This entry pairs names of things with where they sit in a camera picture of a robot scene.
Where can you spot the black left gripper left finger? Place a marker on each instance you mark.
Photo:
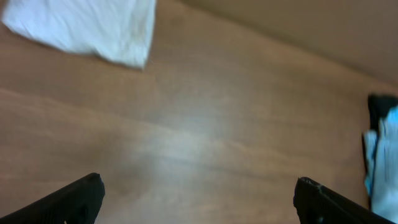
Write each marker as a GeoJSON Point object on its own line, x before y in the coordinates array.
{"type": "Point", "coordinates": [76, 203]}

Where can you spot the black garment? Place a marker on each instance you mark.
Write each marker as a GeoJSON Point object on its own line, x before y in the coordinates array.
{"type": "Point", "coordinates": [379, 107]}

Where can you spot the beige khaki shorts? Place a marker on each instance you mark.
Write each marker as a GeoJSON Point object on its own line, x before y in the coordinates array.
{"type": "Point", "coordinates": [119, 31]}

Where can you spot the light blue denim jeans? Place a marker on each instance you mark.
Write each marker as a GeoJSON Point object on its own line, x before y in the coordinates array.
{"type": "Point", "coordinates": [381, 161]}

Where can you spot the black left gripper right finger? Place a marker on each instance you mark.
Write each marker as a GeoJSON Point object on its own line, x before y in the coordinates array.
{"type": "Point", "coordinates": [317, 204]}

